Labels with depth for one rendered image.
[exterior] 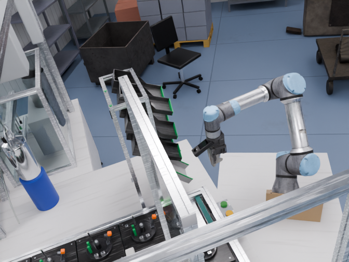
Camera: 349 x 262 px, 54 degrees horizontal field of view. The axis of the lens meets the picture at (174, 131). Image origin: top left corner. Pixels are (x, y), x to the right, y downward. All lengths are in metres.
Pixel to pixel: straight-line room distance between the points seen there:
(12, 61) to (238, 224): 2.01
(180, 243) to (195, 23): 5.27
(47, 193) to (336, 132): 2.95
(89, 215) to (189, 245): 1.69
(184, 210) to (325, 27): 5.45
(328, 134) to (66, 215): 2.79
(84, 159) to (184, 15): 3.63
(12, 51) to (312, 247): 2.07
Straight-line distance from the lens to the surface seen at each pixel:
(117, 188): 2.35
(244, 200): 2.13
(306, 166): 1.84
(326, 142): 3.86
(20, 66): 2.43
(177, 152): 1.97
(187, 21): 5.77
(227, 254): 1.79
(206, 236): 0.62
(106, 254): 1.89
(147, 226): 1.92
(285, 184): 1.96
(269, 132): 3.93
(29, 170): 2.21
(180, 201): 0.68
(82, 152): 2.74
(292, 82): 1.83
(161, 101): 1.81
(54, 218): 2.36
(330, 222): 2.08
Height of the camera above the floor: 2.50
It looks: 38 degrees down
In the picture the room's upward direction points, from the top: 11 degrees counter-clockwise
